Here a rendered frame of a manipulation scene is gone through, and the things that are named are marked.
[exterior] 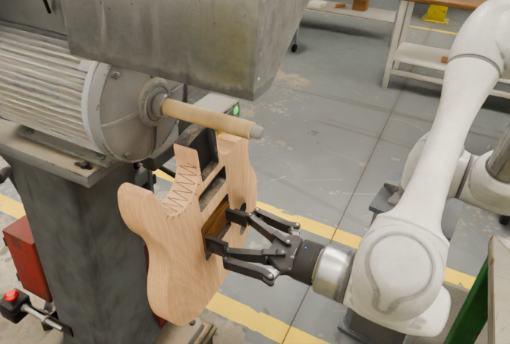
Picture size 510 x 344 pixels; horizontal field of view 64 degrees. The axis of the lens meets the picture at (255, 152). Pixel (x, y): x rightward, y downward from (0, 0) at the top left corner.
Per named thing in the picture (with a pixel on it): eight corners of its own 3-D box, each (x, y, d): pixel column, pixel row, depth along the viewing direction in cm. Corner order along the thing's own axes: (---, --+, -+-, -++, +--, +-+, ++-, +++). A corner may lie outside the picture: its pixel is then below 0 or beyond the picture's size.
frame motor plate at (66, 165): (-31, 140, 93) (-37, 126, 91) (55, 102, 112) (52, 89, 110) (89, 189, 81) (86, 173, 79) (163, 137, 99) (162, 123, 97)
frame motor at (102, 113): (-26, 136, 90) (-69, 15, 76) (70, 93, 111) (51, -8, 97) (120, 194, 76) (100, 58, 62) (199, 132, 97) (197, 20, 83)
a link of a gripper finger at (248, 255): (285, 260, 76) (285, 267, 75) (225, 257, 77) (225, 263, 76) (286, 248, 73) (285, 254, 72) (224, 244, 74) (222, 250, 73)
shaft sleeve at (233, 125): (162, 116, 77) (162, 99, 76) (171, 113, 80) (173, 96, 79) (247, 141, 71) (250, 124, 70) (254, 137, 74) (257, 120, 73)
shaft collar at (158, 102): (150, 118, 77) (152, 94, 76) (165, 113, 81) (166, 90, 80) (158, 120, 77) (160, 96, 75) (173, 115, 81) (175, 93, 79)
